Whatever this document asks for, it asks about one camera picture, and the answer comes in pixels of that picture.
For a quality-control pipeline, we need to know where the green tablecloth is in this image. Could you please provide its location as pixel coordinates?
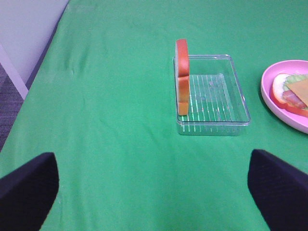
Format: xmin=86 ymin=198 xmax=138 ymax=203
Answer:
xmin=0 ymin=0 xmax=308 ymax=231

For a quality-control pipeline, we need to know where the bacon strip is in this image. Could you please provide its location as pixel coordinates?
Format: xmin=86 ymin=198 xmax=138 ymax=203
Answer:
xmin=282 ymin=90 xmax=307 ymax=109

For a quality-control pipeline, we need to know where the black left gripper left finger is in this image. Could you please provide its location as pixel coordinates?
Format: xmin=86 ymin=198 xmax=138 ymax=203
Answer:
xmin=0 ymin=153 xmax=59 ymax=231

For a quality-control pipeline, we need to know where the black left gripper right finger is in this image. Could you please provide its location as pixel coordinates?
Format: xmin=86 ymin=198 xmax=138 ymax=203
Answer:
xmin=247 ymin=149 xmax=308 ymax=231

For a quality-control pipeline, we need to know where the yellow cheese slice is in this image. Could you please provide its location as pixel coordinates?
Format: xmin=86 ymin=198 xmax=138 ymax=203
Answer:
xmin=287 ymin=78 xmax=308 ymax=106

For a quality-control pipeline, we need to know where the bread slice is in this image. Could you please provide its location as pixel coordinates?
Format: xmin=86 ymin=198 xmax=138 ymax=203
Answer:
xmin=174 ymin=39 xmax=190 ymax=116
xmin=270 ymin=73 xmax=308 ymax=117

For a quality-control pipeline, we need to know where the left clear plastic tray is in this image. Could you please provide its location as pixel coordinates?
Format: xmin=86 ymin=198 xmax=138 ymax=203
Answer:
xmin=176 ymin=54 xmax=251 ymax=136

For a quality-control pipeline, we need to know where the pink round plate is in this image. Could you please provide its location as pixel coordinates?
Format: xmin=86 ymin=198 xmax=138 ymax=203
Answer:
xmin=260 ymin=60 xmax=308 ymax=133

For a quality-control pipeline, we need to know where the green lettuce leaf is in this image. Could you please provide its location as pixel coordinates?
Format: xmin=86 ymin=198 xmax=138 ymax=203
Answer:
xmin=282 ymin=74 xmax=308 ymax=91

